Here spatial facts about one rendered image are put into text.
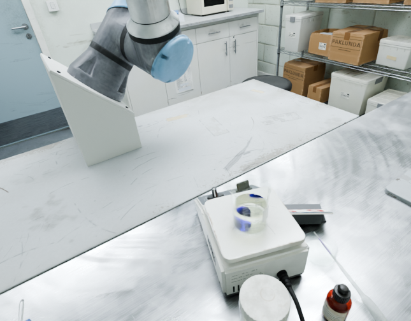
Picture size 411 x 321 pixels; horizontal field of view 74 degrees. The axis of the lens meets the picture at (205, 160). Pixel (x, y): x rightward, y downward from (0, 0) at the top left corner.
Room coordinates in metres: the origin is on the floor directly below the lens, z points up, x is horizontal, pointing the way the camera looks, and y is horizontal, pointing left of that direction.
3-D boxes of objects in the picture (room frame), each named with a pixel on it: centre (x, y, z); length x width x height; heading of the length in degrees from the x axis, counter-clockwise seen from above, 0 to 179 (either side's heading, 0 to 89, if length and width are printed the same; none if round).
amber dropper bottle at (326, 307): (0.17, -0.15, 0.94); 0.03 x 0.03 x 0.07
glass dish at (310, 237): (0.27, -0.17, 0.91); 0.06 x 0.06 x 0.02
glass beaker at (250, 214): (0.27, -0.05, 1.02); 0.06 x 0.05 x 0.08; 78
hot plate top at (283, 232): (0.28, -0.06, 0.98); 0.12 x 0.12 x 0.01; 11
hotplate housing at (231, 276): (0.31, -0.05, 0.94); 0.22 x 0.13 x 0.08; 11
